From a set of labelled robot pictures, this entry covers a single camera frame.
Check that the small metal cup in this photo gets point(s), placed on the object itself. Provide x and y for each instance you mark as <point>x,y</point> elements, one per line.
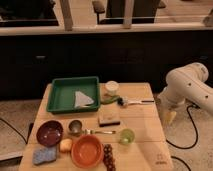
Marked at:
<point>75,127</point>

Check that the yellow lemon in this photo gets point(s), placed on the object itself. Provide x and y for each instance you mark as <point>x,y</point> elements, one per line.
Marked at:
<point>65,145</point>

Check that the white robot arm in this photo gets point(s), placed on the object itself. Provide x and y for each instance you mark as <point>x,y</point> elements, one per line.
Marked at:
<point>187,82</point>

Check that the metal fork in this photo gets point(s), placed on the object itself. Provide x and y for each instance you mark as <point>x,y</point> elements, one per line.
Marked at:
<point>88,131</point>

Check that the white small cup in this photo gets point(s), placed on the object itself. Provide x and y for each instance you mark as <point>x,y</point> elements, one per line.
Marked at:
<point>111,87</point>

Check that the blue sponge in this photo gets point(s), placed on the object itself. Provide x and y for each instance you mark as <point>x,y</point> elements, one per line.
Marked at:
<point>44,155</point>

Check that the orange bowl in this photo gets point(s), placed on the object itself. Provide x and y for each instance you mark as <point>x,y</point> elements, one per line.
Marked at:
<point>87,152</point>

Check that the green transparent cup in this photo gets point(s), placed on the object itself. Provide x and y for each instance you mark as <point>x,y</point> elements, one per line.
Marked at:
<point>126,136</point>

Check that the dish brush with black handle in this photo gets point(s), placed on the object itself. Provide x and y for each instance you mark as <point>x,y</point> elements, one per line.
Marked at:
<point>124,102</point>

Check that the green plastic tray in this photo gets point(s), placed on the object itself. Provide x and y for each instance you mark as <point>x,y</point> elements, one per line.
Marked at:
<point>62,94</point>

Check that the dark purple bowl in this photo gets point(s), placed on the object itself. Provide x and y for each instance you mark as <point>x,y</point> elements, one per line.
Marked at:
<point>50,133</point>

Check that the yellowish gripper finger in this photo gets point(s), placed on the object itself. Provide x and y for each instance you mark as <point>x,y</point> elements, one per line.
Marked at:
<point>170,116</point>

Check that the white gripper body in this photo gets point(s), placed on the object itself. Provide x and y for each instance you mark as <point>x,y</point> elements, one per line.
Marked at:
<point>170,99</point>

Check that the dark grape bunch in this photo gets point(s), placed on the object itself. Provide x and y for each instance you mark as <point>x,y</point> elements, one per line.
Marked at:
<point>108,159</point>

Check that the white folded cloth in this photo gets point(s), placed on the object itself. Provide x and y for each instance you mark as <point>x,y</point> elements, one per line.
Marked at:
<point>82,99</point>

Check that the wooden block brush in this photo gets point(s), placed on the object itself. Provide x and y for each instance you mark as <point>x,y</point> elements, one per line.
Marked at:
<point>108,119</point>

